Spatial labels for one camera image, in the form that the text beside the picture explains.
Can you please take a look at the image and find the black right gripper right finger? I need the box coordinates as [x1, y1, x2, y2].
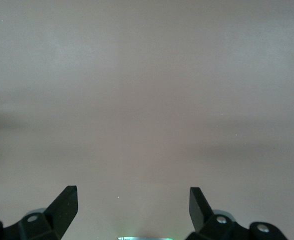
[186, 186, 287, 240]

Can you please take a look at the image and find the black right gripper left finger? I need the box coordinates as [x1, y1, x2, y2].
[0, 185, 78, 240]

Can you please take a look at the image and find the brown table cover sheet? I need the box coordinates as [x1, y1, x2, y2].
[0, 0, 294, 240]

